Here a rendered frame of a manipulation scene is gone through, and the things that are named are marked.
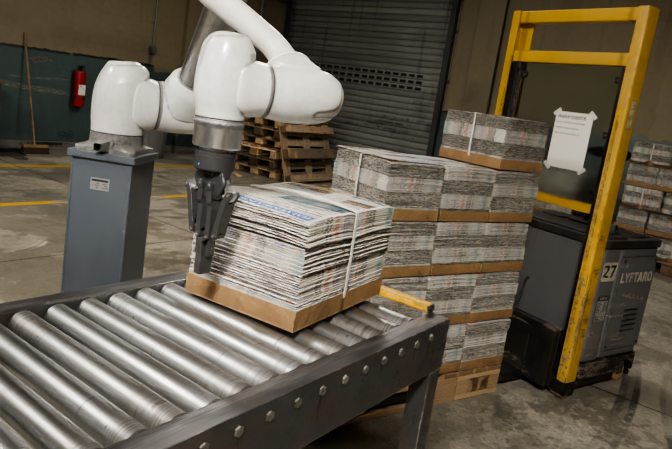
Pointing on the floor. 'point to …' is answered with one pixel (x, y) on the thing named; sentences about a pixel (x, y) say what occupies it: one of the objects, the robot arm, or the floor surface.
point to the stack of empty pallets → (264, 159)
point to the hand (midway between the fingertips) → (203, 254)
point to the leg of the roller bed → (418, 412)
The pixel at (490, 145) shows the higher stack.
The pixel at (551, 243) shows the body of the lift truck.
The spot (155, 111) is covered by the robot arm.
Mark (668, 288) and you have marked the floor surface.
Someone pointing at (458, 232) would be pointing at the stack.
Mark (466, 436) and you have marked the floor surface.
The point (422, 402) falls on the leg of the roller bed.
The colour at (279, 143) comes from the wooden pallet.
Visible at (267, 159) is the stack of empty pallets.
